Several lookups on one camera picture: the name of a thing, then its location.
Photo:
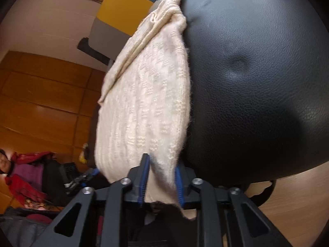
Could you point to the dark grey padded garment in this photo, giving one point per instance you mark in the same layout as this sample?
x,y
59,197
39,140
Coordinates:
x,y
20,229

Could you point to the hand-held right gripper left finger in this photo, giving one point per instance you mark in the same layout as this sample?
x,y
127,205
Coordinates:
x,y
144,177

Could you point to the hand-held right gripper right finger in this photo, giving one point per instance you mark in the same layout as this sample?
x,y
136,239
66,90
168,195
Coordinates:
x,y
179,185

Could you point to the yellow packet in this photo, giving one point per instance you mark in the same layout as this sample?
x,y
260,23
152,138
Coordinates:
x,y
82,157

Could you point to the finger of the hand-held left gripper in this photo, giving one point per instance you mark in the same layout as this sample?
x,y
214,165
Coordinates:
x,y
91,173

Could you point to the cream knitted sweater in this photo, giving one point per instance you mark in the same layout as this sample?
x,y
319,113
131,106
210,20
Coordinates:
x,y
144,95

